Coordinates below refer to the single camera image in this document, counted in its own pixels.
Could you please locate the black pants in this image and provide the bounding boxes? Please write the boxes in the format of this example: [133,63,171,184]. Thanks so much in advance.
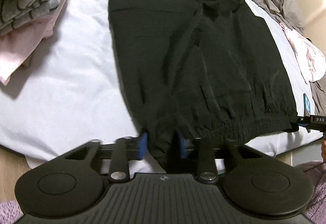
[108,0,300,174]

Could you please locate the black smartphone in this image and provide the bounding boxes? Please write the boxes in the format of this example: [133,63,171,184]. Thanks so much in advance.
[303,93,311,115]

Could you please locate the pink folded garment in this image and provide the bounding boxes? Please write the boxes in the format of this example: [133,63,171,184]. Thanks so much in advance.
[0,0,78,87]

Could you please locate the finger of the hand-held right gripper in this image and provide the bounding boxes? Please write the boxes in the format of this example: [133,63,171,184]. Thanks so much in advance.
[297,116,311,134]

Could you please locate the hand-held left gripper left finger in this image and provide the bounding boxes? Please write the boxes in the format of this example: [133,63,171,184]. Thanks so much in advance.
[64,132,149,184]

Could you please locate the bed with white sheet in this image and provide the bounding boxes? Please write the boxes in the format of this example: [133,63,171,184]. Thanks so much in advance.
[0,0,326,169]

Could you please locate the crumpled pink garment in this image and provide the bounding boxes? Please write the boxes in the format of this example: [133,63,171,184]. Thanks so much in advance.
[279,21,326,85]

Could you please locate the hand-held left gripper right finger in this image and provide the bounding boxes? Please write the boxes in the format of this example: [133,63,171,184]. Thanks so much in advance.
[178,132,264,185]

